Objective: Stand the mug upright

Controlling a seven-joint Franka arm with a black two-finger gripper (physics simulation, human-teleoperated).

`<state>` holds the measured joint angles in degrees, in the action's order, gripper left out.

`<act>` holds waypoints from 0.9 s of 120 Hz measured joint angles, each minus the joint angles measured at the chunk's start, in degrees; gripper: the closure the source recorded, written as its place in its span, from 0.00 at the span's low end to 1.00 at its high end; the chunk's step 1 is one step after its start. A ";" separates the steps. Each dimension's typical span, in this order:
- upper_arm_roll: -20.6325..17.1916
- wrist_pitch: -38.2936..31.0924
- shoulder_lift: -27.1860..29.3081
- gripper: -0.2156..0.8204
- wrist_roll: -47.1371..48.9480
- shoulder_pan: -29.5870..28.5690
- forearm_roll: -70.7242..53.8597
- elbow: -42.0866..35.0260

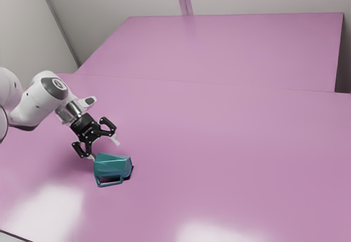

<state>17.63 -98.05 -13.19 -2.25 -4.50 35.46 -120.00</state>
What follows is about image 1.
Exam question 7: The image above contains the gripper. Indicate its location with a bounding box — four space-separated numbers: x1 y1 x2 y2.
69 113 121 162

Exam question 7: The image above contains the teal faceted mug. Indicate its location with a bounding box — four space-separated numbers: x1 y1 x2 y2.
93 152 134 189

